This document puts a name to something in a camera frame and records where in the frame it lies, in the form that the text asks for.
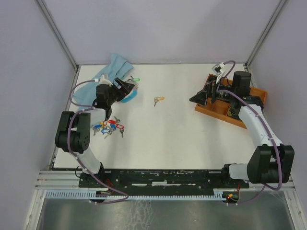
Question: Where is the orange wooden compartment tray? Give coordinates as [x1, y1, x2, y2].
[195, 71, 267, 128]

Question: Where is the light blue cloth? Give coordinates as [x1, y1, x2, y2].
[73, 53, 133, 109]

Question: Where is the aluminium frame rail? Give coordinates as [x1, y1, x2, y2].
[35, 171, 79, 189]

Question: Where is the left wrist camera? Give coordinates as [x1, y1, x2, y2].
[94, 73, 113, 86]

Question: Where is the white slotted cable duct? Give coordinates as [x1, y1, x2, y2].
[45, 188, 228, 199]

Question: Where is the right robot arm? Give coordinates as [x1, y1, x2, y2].
[189, 71, 295, 187]

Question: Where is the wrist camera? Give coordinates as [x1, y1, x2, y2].
[94, 73, 113, 86]
[212, 62, 225, 84]

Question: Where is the yellow tagged key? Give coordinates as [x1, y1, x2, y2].
[154, 96, 165, 106]

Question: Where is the colourful cable bundle in tray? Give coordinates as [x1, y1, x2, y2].
[226, 105, 240, 119]

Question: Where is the blue tagged key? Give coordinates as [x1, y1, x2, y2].
[92, 125, 102, 136]
[101, 129, 113, 139]

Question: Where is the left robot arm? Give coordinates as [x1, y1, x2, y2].
[55, 77, 135, 187]

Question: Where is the large keyring with blue handle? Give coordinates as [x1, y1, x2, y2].
[120, 80, 139, 103]

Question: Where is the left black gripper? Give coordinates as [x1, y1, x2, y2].
[107, 77, 134, 106]

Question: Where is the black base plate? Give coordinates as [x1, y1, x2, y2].
[79, 169, 249, 189]

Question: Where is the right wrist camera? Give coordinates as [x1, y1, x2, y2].
[212, 62, 225, 84]

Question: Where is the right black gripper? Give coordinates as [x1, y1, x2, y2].
[189, 76, 236, 106]

